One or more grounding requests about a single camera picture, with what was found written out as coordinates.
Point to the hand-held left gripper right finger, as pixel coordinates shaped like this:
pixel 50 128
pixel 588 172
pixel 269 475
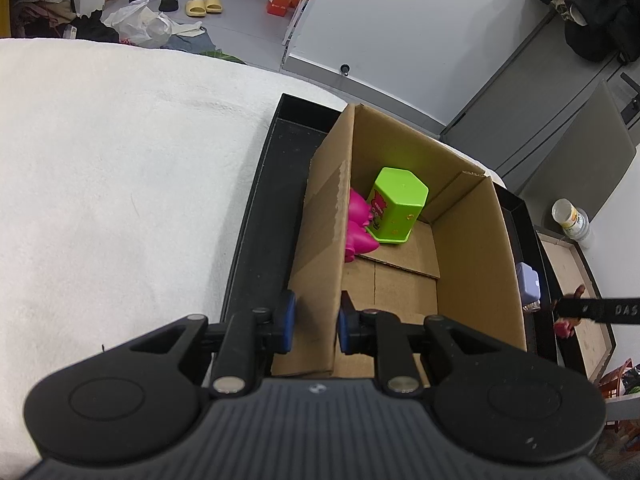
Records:
pixel 346 327

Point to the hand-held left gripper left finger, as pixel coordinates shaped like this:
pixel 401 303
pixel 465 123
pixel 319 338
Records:
pixel 288 320

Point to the hanging black clothes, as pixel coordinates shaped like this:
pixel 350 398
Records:
pixel 590 15

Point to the green hexagonal box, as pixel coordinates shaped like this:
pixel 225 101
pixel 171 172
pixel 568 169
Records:
pixel 400 200

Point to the purple charger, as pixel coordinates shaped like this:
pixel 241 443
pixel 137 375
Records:
pixel 527 282

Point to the grey jeans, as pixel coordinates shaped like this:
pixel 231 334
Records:
pixel 190 42

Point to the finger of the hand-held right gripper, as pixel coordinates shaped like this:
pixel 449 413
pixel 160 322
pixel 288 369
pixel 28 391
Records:
pixel 600 310

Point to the yellow slipper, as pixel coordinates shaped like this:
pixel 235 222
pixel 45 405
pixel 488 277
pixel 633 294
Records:
pixel 213 5
pixel 195 8

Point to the black tray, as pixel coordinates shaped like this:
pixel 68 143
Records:
pixel 280 160

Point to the plastic cup with yellow print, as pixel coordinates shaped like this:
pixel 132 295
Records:
pixel 570 220

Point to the pink bear toy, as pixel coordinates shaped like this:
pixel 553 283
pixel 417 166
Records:
pixel 357 230

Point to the white plastic bag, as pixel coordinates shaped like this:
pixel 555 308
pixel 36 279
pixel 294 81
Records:
pixel 135 22

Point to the pile of black clothes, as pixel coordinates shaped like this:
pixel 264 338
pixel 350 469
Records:
pixel 95 27

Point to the green leaf floor mat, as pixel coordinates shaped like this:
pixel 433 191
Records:
pixel 220 55

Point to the pile of pink clothes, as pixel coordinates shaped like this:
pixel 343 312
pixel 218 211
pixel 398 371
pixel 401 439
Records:
pixel 35 15

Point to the brown cardboard box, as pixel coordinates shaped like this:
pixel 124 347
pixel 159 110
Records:
pixel 470 270

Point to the girl figurine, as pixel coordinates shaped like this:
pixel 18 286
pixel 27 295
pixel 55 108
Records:
pixel 562 330

